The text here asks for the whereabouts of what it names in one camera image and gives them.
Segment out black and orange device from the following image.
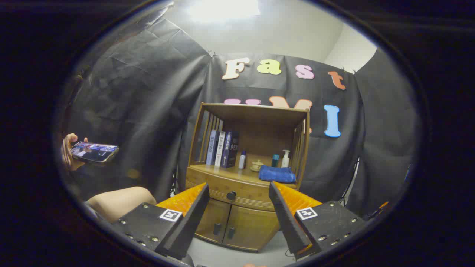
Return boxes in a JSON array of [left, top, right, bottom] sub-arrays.
[[366, 200, 390, 219]]

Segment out white stand pole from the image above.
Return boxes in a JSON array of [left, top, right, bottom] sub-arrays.
[[340, 158, 360, 206]]

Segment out dark blue book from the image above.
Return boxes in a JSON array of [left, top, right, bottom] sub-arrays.
[[222, 130, 239, 169]]

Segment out wooden cabinet door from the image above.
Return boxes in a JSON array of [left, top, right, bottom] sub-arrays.
[[195, 198, 231, 244], [223, 205, 279, 252]]

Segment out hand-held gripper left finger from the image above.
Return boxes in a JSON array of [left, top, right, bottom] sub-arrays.
[[111, 182, 210, 261]]

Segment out white book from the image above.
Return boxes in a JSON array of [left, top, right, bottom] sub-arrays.
[[214, 131, 226, 167]]

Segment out person's leg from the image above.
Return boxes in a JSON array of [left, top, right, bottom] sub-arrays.
[[87, 187, 157, 223]]

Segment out wooden cabinet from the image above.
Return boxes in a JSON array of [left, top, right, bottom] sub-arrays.
[[184, 102, 311, 253]]

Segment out blue folded towel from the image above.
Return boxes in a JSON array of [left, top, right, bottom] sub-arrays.
[[259, 165, 297, 184]]

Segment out black smartphone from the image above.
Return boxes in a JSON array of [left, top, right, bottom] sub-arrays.
[[70, 141, 119, 164]]

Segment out light blue book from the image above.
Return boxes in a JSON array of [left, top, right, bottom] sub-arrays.
[[206, 130, 220, 166]]

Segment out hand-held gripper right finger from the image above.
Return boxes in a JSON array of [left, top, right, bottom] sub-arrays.
[[269, 181, 368, 260]]

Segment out wooden drawer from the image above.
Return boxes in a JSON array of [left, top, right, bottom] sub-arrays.
[[185, 171, 282, 212]]

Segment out wooden countertop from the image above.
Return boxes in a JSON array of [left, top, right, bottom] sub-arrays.
[[187, 153, 302, 186]]

